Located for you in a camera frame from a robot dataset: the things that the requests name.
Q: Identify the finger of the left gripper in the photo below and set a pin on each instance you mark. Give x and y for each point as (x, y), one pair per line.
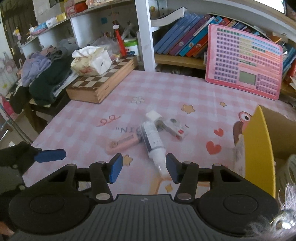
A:
(50, 155)

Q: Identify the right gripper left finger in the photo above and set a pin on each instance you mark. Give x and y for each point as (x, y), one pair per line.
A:
(102, 174)

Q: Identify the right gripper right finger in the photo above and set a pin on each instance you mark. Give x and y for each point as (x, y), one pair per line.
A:
(185, 174)

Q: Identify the white tube with cap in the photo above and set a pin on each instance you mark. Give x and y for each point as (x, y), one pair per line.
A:
(155, 147)

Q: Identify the small white red box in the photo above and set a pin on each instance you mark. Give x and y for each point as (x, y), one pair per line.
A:
(175, 128)

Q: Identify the white charger plug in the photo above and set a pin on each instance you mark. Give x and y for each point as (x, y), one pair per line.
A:
(155, 118)

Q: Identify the pink checkered table mat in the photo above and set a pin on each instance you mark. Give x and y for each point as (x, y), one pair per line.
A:
(216, 117)

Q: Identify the wooden chess board box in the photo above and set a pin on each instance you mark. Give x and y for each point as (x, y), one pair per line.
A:
(95, 89)

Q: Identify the pile of dark clothes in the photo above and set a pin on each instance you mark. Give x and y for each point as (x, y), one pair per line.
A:
(44, 75)

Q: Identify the yellow cardboard box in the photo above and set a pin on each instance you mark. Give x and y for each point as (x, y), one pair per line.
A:
(268, 136)

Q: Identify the grey tape roll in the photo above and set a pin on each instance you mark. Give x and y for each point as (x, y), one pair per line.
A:
(284, 174)

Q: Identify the floral tissue pack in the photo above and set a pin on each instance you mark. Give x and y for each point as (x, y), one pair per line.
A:
(90, 61)

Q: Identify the pink keyboard learning tablet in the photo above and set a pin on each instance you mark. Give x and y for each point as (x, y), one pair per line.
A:
(244, 61)

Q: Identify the red pen with white top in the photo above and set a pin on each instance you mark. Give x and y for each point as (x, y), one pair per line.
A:
(119, 40)

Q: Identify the row of blue books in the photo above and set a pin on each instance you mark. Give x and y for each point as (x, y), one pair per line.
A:
(183, 30)

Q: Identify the white bookshelf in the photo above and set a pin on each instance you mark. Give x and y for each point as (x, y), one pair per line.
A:
(89, 24)

